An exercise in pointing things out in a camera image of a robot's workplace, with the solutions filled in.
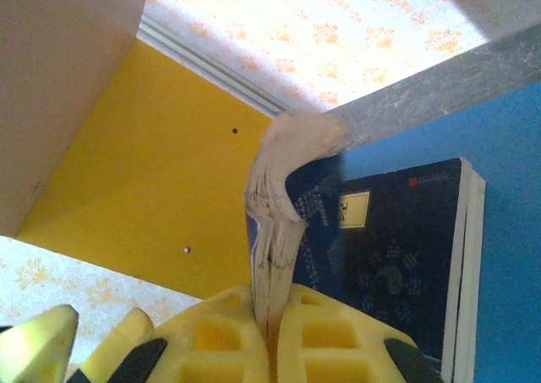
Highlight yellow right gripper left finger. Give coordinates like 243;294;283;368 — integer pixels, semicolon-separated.
107;283;271;383

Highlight dark blue classics book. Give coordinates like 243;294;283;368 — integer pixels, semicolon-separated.
451;173;487;382
243;111;352;329

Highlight yellow shelf, blue and pink boards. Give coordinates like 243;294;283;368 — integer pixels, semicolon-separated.
0;0;541;383

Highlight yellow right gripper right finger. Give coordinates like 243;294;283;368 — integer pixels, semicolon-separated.
274;283;445;383

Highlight dark blue Yijing book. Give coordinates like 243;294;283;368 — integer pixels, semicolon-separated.
291;157;474;378

